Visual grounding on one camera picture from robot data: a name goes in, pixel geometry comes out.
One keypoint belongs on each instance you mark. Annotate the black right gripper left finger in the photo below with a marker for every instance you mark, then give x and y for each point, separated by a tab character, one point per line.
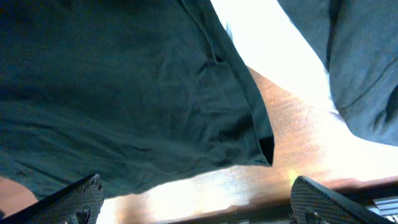
78	203

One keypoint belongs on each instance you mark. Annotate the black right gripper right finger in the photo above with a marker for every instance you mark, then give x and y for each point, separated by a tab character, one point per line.
312	203

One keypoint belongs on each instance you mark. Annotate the black printed garment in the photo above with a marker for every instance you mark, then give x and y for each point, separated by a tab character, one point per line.
356	41

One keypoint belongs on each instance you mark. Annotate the black shorts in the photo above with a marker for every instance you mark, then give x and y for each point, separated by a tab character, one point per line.
140	92

